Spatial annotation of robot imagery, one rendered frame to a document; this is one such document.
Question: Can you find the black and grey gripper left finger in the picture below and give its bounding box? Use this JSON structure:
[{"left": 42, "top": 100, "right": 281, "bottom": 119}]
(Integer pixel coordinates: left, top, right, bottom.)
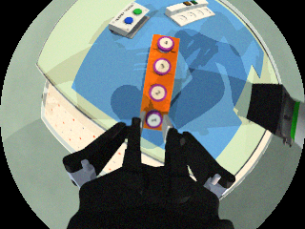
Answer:
[{"left": 62, "top": 111, "right": 146, "bottom": 201}]

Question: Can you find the orange tube rack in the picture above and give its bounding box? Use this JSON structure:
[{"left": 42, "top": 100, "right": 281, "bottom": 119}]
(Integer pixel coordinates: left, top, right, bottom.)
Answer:
[{"left": 140, "top": 34, "right": 179, "bottom": 116}]

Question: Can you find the blue flat mat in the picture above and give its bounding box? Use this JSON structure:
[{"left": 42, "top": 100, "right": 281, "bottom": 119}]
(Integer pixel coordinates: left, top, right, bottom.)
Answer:
[{"left": 71, "top": 0, "right": 264, "bottom": 159}]

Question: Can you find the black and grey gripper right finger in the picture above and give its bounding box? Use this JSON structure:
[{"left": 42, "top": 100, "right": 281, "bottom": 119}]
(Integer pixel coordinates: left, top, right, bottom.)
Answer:
[{"left": 161, "top": 114, "right": 236, "bottom": 204}]

